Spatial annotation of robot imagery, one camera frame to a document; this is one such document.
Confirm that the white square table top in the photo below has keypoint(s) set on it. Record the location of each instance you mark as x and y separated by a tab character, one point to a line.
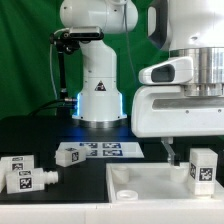
144	182

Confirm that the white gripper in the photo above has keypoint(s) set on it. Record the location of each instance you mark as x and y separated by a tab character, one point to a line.
164	111

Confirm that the white sheet with tags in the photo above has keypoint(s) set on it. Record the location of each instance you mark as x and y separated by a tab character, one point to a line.
106	149

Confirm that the white obstacle fence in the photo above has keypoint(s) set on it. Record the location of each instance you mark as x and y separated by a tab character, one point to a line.
37	208

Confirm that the black camera stand pole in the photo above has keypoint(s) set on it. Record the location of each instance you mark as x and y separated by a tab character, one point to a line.
63	89

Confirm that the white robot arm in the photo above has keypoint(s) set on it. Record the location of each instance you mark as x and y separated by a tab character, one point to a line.
192	28

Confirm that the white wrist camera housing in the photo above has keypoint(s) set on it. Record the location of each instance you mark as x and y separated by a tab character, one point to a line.
174	71

